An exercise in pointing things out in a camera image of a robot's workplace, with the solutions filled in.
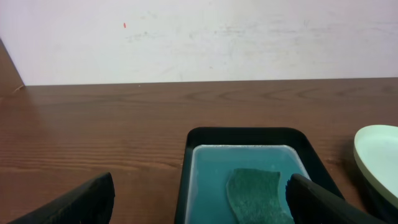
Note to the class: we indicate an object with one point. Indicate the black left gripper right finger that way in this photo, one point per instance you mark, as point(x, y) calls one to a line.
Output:
point(310, 203)

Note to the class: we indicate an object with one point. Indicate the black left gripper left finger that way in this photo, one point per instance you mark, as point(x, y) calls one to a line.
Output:
point(89, 203)

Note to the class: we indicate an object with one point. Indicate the green and yellow sponge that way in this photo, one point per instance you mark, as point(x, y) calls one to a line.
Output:
point(253, 196)

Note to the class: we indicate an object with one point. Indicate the light green plate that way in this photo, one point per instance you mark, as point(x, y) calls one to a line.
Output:
point(375, 153)

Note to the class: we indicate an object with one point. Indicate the black rectangular tray with blue water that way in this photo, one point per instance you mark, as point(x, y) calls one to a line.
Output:
point(211, 154)

